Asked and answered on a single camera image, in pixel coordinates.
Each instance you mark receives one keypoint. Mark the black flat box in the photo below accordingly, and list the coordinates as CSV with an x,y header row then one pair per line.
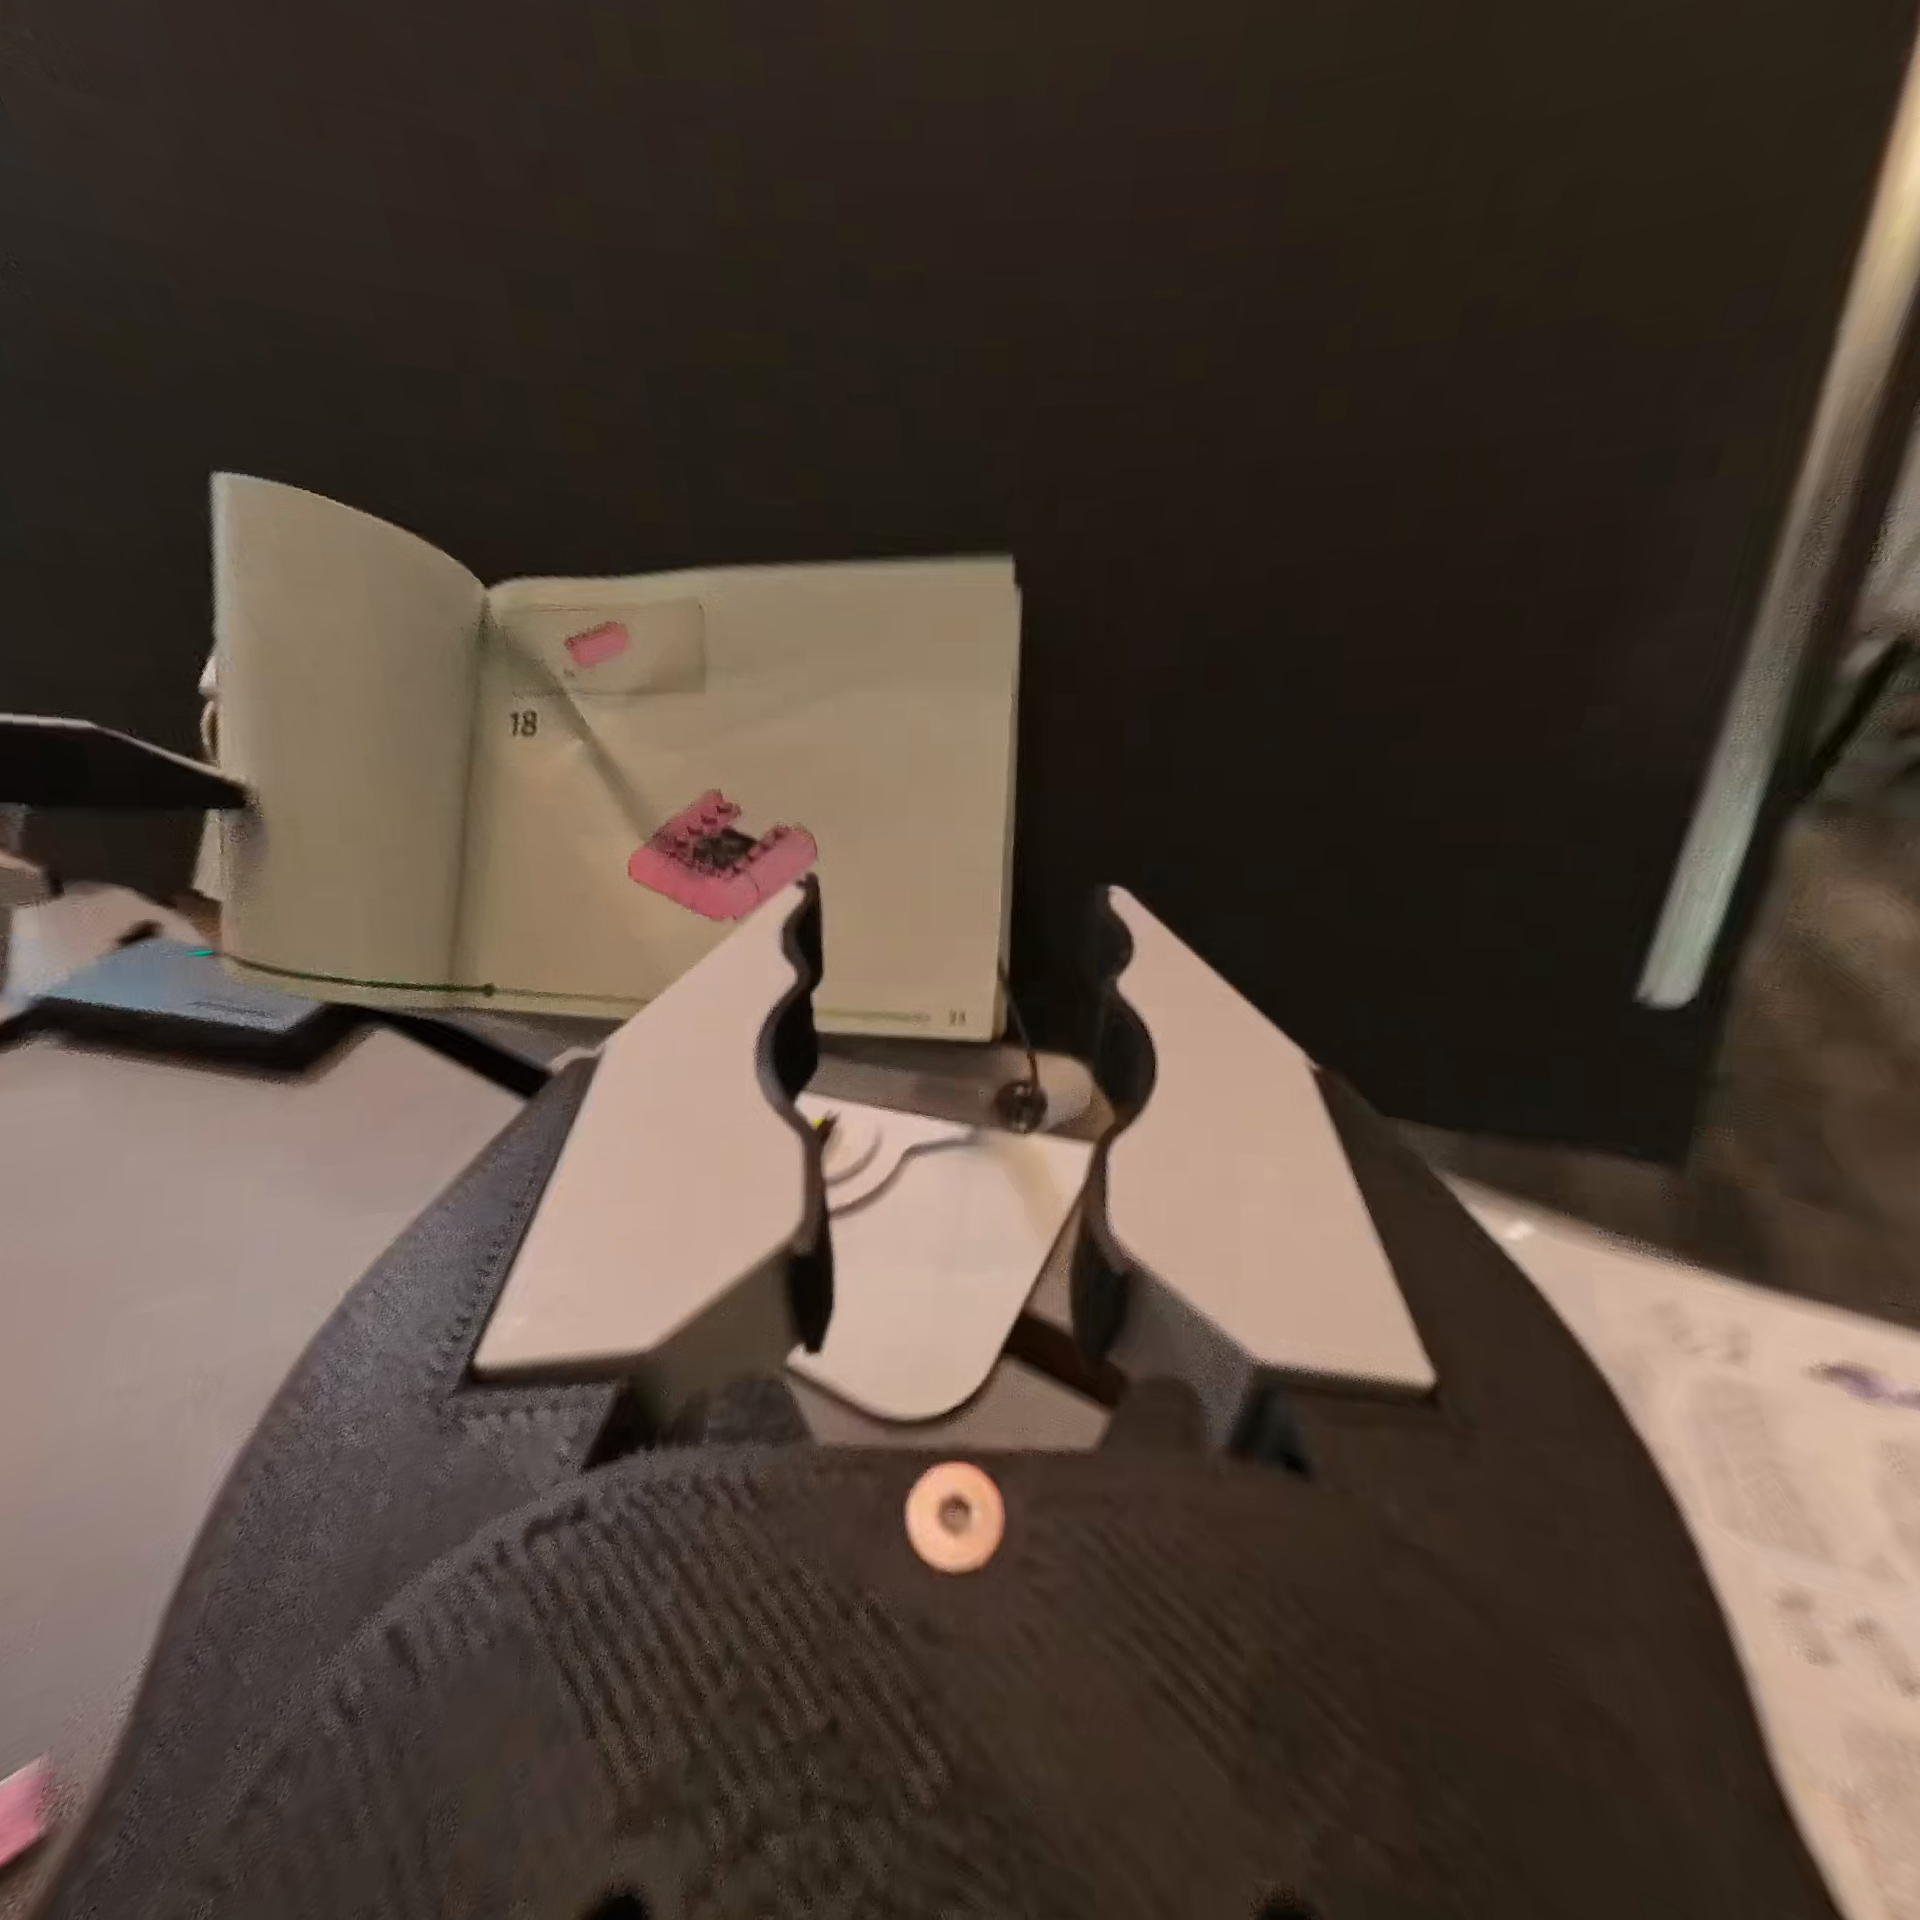
x,y
180,991

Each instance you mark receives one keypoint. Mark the white book stand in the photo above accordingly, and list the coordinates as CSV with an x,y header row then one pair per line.
x,y
930,1275

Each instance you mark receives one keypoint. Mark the silver metal bar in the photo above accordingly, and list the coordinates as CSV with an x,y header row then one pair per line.
x,y
1800,525

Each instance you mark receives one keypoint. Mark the paper in clear sleeve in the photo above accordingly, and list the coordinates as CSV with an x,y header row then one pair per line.
x,y
1769,1425

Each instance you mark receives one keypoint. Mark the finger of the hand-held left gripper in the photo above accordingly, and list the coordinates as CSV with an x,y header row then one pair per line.
x,y
91,770
22,879

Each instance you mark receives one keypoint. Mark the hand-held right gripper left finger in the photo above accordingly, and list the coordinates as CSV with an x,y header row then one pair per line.
x,y
660,1200

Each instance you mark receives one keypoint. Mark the instruction booklet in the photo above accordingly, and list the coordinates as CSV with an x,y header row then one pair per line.
x,y
749,720

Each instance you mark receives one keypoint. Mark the black divider panel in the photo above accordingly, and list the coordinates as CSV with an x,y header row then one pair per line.
x,y
1051,300

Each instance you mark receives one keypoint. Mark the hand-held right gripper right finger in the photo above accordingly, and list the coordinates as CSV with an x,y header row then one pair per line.
x,y
1259,1215

